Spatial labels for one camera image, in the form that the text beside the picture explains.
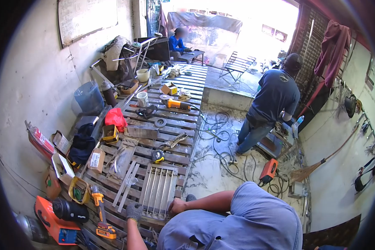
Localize person's right hand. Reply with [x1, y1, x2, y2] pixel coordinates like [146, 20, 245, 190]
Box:
[168, 198, 189, 216]

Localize straw broom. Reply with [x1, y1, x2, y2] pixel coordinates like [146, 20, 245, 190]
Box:
[288, 124, 360, 184]

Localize blue cutting machine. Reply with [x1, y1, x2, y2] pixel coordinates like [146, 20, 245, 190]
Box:
[256, 121, 296, 160]

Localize flat steel bars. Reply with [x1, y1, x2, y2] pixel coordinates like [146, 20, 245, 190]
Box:
[112, 160, 140, 213]

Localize grey tarp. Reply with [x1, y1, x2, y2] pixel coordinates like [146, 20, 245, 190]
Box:
[167, 11, 243, 35]

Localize steel grille frame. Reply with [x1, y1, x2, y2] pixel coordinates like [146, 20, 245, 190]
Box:
[139, 163, 179, 220]

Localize grey metal cylinder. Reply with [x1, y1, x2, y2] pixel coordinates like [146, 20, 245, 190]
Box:
[14, 212, 50, 244]

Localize red fire extinguisher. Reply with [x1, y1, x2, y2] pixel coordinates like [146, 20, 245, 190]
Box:
[25, 120, 56, 163]

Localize white bucket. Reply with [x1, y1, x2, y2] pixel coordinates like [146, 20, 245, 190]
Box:
[136, 68, 151, 83]

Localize blue translucent bucket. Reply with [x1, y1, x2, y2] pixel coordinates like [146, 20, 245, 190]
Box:
[73, 81, 105, 117]

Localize person's body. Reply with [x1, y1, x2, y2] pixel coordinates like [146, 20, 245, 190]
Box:
[156, 181, 304, 250]

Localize dark thermos flask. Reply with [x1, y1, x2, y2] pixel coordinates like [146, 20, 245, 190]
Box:
[101, 80, 117, 108]

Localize person's left hand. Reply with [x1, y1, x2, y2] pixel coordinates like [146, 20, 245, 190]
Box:
[126, 202, 144, 222]

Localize orange angle grinder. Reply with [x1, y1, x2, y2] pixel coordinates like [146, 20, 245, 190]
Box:
[163, 98, 197, 110]

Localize maroon hanging cloth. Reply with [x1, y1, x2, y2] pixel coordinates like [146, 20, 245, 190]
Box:
[313, 20, 352, 89]

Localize small low table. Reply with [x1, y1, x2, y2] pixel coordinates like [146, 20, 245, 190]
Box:
[178, 50, 205, 66]

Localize white open box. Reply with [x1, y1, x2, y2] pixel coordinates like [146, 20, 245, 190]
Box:
[51, 153, 76, 187]

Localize open printed cardboard box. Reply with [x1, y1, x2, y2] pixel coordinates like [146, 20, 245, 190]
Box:
[50, 130, 72, 156]

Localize red plastic bag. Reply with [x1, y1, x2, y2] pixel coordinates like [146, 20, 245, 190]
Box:
[105, 108, 128, 133]

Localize black welding goggles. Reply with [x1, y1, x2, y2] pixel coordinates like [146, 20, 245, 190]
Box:
[135, 105, 158, 120]

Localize steel locking pliers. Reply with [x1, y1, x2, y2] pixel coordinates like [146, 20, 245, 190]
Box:
[159, 132, 189, 150]

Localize black floor cables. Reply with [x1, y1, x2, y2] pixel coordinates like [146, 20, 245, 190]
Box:
[192, 110, 290, 199]

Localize wooden tray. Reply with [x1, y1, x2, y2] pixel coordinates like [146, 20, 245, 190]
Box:
[117, 80, 139, 95]

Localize person's left fingers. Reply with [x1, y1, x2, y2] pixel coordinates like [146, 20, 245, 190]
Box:
[127, 202, 144, 216]

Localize black bottle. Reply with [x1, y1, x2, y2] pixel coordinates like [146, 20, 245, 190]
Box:
[52, 198, 89, 224]

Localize small cardboard box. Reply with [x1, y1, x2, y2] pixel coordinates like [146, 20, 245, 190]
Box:
[161, 82, 179, 96]

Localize yellow black tape measure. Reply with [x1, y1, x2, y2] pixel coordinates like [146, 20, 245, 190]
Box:
[151, 150, 165, 164]

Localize small orange welding machine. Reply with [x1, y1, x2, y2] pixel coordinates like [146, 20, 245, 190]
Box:
[258, 158, 279, 187]

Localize pile of clothes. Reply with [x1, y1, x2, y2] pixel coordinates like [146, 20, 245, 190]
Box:
[99, 35, 135, 84]

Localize labelled cardboard box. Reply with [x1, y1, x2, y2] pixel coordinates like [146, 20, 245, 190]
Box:
[88, 148, 106, 174]

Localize dark blue cloth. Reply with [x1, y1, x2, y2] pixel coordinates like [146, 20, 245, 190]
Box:
[67, 123, 96, 166]

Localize brown cardboard box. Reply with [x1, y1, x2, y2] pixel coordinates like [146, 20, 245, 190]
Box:
[44, 166, 62, 200]

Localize yellow cordless grinder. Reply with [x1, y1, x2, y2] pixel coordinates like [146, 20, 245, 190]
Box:
[90, 185, 117, 240]

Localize yellow open box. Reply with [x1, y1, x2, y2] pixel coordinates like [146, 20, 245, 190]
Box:
[101, 124, 119, 144]

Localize black strapped mask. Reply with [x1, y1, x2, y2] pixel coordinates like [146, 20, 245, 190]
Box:
[354, 156, 375, 193]

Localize white cup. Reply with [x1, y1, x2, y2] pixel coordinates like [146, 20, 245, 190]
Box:
[136, 91, 149, 108]

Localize metal chair frame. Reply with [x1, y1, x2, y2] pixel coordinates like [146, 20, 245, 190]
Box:
[219, 51, 257, 84]

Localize wall whiteboard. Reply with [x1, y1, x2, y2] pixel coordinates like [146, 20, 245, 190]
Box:
[57, 0, 119, 49]

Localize yellow box with green disc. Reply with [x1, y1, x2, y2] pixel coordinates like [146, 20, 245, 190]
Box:
[68, 176, 91, 205]

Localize clear water bottle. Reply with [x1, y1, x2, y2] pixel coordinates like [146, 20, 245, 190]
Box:
[292, 115, 305, 139]

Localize ribbed metal plate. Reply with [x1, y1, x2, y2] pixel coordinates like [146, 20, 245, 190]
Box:
[124, 126, 159, 140]

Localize black welding helmet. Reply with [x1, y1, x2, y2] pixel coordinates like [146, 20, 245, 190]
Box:
[344, 95, 358, 119]

